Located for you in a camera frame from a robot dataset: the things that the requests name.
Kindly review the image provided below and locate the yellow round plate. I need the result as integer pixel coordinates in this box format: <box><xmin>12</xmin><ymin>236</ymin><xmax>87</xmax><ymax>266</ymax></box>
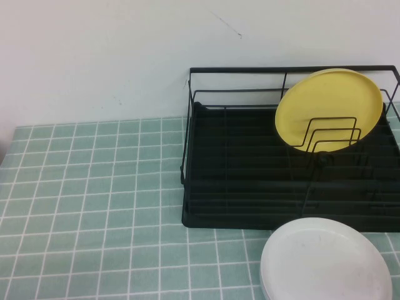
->
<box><xmin>274</xmin><ymin>67</ymin><xmax>384</xmax><ymax>154</ymax></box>

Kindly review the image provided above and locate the green checkered tablecloth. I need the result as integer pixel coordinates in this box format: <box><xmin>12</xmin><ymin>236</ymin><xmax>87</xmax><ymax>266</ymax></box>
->
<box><xmin>0</xmin><ymin>116</ymin><xmax>400</xmax><ymax>300</ymax></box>

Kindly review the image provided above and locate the black wire dish rack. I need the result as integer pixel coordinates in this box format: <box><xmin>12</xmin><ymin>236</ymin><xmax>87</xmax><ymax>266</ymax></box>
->
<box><xmin>179</xmin><ymin>64</ymin><xmax>400</xmax><ymax>226</ymax></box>

